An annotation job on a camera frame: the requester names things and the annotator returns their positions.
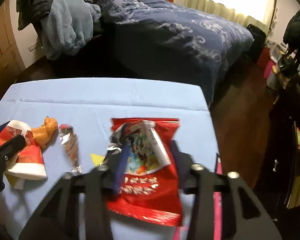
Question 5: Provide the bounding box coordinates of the pink storage bin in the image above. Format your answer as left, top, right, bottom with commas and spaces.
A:
263, 59, 276, 79

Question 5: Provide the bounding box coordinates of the red snack wrapper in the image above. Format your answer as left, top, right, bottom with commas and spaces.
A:
107, 118, 183, 227

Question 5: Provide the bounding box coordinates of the dark wooden sideboard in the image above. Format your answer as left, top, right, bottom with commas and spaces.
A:
254, 73, 300, 234

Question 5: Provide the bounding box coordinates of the light blue patterned table cloth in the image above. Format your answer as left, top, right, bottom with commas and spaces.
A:
0, 78, 218, 239

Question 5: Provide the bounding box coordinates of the wooden wardrobe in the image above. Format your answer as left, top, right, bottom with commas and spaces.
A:
0, 0, 25, 81

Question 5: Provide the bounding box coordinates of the clear crumpled plastic wrapper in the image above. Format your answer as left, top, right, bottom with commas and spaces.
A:
59, 124, 82, 174

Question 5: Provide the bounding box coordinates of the bed with blue duvet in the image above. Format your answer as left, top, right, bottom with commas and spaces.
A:
75, 0, 254, 106

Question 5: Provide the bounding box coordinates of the small yellow white box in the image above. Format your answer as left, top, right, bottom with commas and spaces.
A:
5, 174, 25, 190

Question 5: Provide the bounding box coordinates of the black suitcase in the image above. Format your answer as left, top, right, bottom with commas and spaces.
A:
246, 24, 266, 62

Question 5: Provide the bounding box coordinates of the pile of dark clothes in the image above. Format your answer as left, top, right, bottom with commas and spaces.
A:
283, 9, 300, 51

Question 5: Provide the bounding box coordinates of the orange peel piece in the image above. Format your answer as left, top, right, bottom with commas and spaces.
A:
31, 116, 58, 148

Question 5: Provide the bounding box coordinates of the grey blue fleece blanket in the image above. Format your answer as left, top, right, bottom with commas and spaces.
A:
40, 0, 101, 60

